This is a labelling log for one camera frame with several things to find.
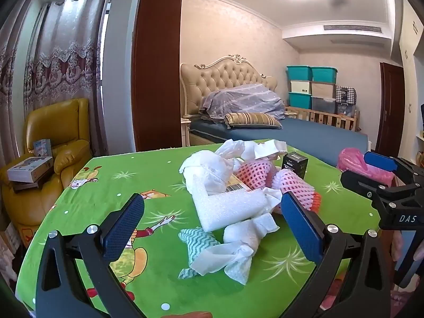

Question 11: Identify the orange foam fruit net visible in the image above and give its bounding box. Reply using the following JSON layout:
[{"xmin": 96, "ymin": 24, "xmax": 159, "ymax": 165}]
[{"xmin": 310, "ymin": 191, "xmax": 323, "ymax": 213}]

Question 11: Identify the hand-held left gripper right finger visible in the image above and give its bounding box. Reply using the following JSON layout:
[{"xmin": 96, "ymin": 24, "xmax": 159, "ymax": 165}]
[{"xmin": 280, "ymin": 191, "xmax": 393, "ymax": 318}]

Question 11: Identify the crumpled white paper towel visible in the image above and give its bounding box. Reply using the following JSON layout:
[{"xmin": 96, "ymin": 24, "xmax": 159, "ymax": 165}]
[{"xmin": 190, "ymin": 241, "xmax": 256, "ymax": 286}]

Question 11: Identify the yellow leather armchair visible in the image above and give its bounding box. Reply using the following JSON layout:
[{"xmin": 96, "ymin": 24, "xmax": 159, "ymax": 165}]
[{"xmin": 0, "ymin": 98, "xmax": 94, "ymax": 249}]

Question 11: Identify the salmon pink foam fruit net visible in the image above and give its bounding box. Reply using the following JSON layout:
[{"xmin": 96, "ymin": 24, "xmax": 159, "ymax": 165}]
[{"xmin": 236, "ymin": 159, "xmax": 279, "ymax": 190}]

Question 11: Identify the grey clear storage box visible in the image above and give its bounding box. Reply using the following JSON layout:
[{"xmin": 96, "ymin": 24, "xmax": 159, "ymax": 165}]
[{"xmin": 311, "ymin": 97, "xmax": 337, "ymax": 113}]

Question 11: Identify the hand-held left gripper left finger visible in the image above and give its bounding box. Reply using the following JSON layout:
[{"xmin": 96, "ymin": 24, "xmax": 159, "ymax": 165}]
[{"xmin": 35, "ymin": 193, "xmax": 146, "ymax": 318}]

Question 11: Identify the white wardrobe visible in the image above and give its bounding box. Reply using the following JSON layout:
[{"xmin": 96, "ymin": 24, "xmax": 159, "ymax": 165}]
[{"xmin": 397, "ymin": 0, "xmax": 424, "ymax": 160}]

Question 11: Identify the small black box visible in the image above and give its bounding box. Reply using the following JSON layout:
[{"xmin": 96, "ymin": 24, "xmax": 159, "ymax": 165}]
[{"xmin": 281, "ymin": 152, "xmax": 309, "ymax": 179}]

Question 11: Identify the brown wooden door frame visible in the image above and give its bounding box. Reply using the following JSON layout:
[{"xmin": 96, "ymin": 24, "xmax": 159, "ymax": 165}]
[{"xmin": 132, "ymin": 0, "xmax": 185, "ymax": 153}]

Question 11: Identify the small blue box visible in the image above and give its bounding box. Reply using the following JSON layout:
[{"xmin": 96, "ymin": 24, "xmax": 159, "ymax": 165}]
[{"xmin": 33, "ymin": 138, "xmax": 53, "ymax": 158}]

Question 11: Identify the pink trash bag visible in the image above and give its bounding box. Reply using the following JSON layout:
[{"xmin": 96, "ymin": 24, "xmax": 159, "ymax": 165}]
[{"xmin": 337, "ymin": 148, "xmax": 395, "ymax": 186}]

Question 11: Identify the beige storage box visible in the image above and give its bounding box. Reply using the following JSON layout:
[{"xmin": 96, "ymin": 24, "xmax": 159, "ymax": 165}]
[
  {"xmin": 311, "ymin": 81, "xmax": 337, "ymax": 99},
  {"xmin": 290, "ymin": 80, "xmax": 312, "ymax": 94}
]

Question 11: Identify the pale pink foam fruit net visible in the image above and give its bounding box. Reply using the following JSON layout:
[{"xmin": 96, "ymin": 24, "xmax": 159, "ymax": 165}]
[{"xmin": 274, "ymin": 169, "xmax": 315, "ymax": 210}]

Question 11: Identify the flat white box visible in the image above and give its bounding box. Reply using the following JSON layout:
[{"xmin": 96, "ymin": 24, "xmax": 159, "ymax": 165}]
[{"xmin": 7, "ymin": 156, "xmax": 54, "ymax": 183}]

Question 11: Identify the green striped cloth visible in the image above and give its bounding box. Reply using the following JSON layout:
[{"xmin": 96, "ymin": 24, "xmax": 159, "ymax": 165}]
[{"xmin": 178, "ymin": 228, "xmax": 221, "ymax": 279}]

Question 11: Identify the checkered bag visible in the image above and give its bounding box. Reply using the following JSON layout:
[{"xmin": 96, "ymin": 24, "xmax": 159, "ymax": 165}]
[{"xmin": 335, "ymin": 85, "xmax": 357, "ymax": 105}]

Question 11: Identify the striped pillow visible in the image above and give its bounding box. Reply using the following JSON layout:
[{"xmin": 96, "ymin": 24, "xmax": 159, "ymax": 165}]
[{"xmin": 223, "ymin": 112, "xmax": 283, "ymax": 129}]

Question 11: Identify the lavender duvet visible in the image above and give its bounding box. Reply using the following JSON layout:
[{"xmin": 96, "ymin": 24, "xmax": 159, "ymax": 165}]
[{"xmin": 200, "ymin": 83, "xmax": 286, "ymax": 122}]

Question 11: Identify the wooden crib rail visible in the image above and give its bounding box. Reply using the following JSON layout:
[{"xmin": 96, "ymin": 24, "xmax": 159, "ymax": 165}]
[{"xmin": 285, "ymin": 105, "xmax": 360, "ymax": 132}]

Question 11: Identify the air conditioner vent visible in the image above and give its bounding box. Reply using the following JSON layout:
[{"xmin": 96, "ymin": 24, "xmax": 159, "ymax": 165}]
[{"xmin": 323, "ymin": 25, "xmax": 383, "ymax": 34}]

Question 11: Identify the dark wooden door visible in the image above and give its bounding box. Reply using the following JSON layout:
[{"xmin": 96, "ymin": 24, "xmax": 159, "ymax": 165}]
[{"xmin": 379, "ymin": 62, "xmax": 405, "ymax": 155}]

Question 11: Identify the rolled white foam sheet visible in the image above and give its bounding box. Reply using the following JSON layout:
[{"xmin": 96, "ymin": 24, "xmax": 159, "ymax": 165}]
[{"xmin": 223, "ymin": 214, "xmax": 279, "ymax": 250}]

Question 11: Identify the blue mattress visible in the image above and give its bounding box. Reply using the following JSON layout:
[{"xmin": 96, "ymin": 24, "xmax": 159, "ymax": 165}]
[{"xmin": 189, "ymin": 117, "xmax": 370, "ymax": 168}]

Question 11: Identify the parcel wrap with shipping label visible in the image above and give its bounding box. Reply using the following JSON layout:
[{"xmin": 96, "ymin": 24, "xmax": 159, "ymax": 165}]
[{"xmin": 225, "ymin": 175, "xmax": 255, "ymax": 193}]

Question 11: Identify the long white foam strip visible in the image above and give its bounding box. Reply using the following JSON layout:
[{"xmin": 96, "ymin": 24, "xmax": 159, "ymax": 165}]
[{"xmin": 191, "ymin": 175, "xmax": 273, "ymax": 233}]

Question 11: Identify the green cartoon tablecloth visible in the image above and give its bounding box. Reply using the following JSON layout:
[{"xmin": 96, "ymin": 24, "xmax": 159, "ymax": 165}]
[{"xmin": 15, "ymin": 139, "xmax": 381, "ymax": 318}]

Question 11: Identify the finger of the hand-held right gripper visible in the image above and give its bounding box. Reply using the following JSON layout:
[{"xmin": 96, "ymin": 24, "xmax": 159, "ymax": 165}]
[
  {"xmin": 341, "ymin": 170, "xmax": 415, "ymax": 206},
  {"xmin": 363, "ymin": 151, "xmax": 424, "ymax": 186}
]

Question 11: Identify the teal storage box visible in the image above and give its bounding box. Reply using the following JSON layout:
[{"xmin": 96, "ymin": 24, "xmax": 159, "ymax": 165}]
[
  {"xmin": 287, "ymin": 65, "xmax": 312, "ymax": 82},
  {"xmin": 288, "ymin": 92, "xmax": 312, "ymax": 109},
  {"xmin": 311, "ymin": 67, "xmax": 338, "ymax": 83}
]

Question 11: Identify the beige tufted headboard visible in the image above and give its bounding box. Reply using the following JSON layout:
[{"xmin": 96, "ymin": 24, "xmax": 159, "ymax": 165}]
[{"xmin": 180, "ymin": 54, "xmax": 278, "ymax": 120}]

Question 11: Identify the patterned lace curtain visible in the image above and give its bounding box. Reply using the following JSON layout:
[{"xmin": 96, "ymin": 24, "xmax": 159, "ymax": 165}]
[{"xmin": 0, "ymin": 0, "xmax": 111, "ymax": 160}]

